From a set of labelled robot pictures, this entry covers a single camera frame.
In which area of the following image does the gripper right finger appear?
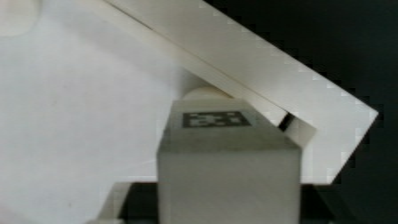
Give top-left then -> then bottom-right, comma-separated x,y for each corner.
300,184 -> 356,224

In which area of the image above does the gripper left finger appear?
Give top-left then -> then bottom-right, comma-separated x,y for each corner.
87,182 -> 160,224

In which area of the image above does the white table leg with tag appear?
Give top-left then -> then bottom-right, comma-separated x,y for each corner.
157,88 -> 302,224

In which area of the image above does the white square table top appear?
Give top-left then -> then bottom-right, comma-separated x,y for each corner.
0,0 -> 377,224

